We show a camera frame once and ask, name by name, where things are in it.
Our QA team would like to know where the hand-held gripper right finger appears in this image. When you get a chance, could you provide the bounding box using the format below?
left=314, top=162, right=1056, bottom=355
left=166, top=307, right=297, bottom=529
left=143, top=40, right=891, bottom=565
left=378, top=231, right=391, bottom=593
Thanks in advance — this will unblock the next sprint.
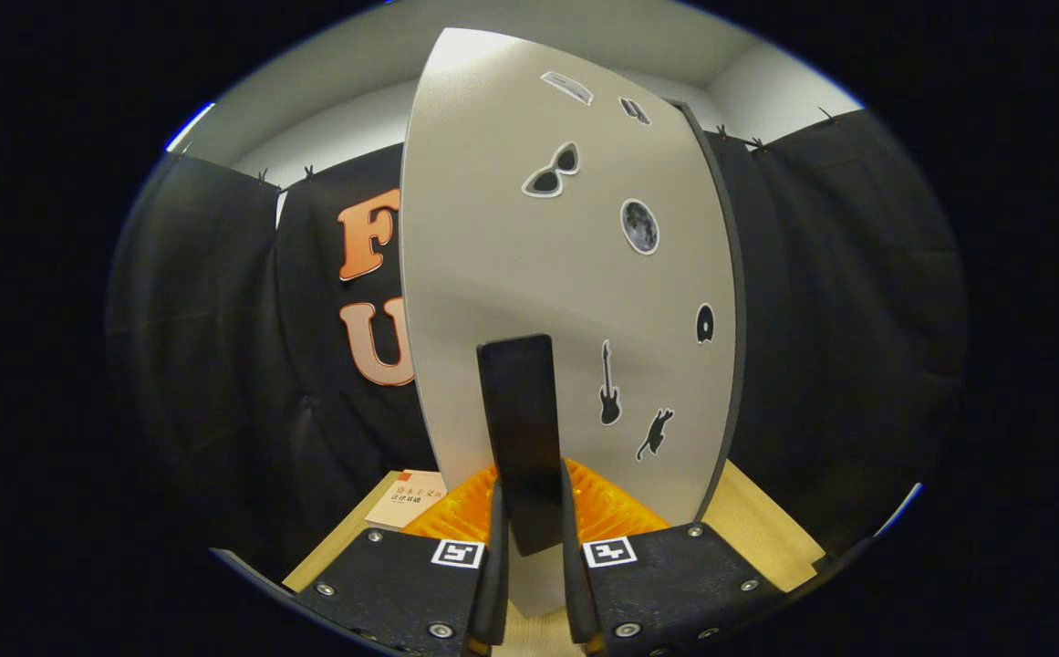
left=561, top=459, right=785, bottom=657

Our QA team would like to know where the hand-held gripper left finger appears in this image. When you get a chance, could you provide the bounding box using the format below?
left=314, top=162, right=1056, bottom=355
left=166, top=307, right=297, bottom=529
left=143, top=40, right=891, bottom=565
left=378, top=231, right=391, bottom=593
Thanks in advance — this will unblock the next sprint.
left=296, top=465, right=512, bottom=657

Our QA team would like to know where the beige shoe cabinet door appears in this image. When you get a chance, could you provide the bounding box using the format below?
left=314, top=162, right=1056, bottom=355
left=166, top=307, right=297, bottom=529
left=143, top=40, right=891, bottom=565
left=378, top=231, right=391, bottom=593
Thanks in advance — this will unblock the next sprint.
left=400, top=27, right=738, bottom=621

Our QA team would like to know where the beige book red label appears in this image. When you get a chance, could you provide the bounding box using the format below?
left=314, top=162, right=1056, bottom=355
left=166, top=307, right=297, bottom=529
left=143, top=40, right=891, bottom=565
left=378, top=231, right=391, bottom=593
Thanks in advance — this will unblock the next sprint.
left=365, top=470, right=448, bottom=530

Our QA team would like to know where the black backdrop cloth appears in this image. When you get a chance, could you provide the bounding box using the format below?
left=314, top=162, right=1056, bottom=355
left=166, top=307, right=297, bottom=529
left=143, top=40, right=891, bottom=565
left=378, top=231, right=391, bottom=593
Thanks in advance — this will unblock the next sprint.
left=105, top=109, right=968, bottom=567

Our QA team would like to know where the row of black cloth clips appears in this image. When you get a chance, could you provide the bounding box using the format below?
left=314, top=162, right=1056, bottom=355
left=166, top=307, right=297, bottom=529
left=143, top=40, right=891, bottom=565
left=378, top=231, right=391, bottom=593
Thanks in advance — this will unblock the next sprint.
left=255, top=108, right=836, bottom=183

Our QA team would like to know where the narrow ceiling light panel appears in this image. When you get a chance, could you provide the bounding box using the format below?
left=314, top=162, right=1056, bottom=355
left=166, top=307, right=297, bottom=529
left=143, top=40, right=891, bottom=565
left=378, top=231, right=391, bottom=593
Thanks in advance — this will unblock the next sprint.
left=164, top=100, right=217, bottom=154

